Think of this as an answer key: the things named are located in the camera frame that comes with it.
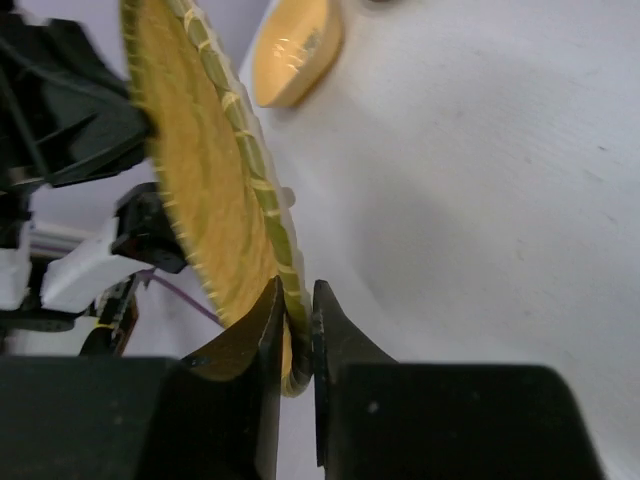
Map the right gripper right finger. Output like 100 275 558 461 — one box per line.
312 280 604 479

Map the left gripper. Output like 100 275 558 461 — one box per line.
1 10 152 190

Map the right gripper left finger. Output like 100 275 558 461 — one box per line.
1 278 285 479

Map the round bamboo plate green rim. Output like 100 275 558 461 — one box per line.
119 1 312 397

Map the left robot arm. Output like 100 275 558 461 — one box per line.
1 1 186 356

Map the yellow square panda plate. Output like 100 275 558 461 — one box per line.
252 0 344 108

